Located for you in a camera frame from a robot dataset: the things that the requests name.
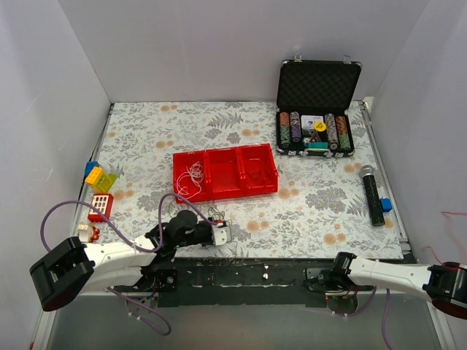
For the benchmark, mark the small white red toy figure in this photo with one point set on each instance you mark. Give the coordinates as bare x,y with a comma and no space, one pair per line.
87,233

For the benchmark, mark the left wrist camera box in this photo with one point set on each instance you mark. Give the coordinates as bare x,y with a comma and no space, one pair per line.
221,235

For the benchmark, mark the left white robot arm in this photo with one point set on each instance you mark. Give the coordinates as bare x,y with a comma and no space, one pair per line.
73,267

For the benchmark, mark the yellow green toy brick house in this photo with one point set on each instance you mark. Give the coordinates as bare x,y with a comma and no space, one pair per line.
97,178

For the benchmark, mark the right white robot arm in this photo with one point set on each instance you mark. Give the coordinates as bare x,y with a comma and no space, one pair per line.
443,285

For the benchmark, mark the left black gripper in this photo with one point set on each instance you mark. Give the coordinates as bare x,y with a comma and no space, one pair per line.
206,233

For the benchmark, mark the black poker chip case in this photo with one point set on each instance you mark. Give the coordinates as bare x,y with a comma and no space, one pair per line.
313,99

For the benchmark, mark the floral table mat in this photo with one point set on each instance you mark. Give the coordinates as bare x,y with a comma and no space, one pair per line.
319,209

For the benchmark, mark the red three-compartment tray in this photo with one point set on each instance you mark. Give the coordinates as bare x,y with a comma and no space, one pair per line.
223,173

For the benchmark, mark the small blue block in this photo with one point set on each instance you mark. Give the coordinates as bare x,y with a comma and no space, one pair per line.
386,205

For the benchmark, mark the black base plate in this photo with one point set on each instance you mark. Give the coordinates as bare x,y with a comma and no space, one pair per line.
231,282

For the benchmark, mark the red white window brick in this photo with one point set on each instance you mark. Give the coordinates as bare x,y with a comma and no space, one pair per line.
103,203

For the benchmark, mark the black microphone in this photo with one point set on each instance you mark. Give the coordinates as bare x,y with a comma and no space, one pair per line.
374,205

